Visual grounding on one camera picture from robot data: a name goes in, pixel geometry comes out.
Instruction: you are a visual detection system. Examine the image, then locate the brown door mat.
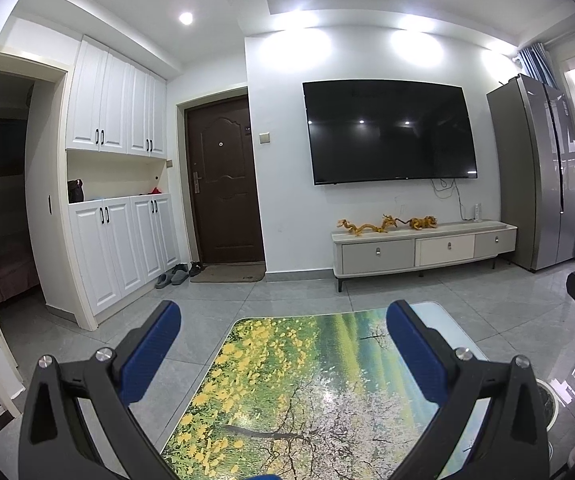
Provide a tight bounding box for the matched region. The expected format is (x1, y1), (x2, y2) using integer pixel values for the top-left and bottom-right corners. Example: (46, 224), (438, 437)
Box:
(190, 264), (267, 284)

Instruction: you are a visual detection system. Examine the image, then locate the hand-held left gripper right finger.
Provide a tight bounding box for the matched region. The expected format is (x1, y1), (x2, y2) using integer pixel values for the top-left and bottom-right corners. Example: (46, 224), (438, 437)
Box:
(385, 300), (553, 480)

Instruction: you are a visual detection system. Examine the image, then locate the dark red bed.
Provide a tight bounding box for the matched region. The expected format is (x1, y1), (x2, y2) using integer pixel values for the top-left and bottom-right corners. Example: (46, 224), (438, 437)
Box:
(0, 252), (43, 306)

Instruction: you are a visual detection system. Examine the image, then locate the white trash bin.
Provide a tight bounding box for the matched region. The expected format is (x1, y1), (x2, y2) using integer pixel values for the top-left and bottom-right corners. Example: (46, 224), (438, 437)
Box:
(536, 379), (563, 431)

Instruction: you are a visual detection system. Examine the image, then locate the black wall television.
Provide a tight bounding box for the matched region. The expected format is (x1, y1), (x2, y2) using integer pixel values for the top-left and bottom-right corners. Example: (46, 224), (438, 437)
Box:
(302, 80), (479, 186)

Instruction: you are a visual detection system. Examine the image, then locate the dark brown door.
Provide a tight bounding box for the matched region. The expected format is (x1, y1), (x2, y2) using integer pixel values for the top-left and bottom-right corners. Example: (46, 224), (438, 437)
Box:
(185, 97), (267, 266)

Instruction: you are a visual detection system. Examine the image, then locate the blue curtain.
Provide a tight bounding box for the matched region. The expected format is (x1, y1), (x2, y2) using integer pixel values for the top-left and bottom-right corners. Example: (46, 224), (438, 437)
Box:
(517, 42), (555, 88)

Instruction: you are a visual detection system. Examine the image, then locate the grey refrigerator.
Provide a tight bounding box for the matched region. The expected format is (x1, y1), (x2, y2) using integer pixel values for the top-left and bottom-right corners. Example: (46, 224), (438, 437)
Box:
(486, 74), (575, 273)

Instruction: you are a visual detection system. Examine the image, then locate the television cable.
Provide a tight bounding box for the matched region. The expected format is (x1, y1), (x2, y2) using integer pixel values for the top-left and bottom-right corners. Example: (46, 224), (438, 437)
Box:
(430, 177), (469, 222)

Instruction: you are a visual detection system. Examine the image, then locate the white grey television cabinet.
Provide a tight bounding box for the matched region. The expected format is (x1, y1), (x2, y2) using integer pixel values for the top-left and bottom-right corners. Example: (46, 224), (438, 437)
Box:
(331, 220), (518, 293)

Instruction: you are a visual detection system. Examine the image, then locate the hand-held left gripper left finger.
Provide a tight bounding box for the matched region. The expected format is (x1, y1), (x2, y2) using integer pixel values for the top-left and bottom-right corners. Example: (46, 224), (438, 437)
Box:
(18, 300), (183, 480)

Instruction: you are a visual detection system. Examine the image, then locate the white built-in cabinet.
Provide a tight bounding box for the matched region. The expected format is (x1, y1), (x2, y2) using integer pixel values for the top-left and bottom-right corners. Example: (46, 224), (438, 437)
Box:
(45, 34), (184, 332)

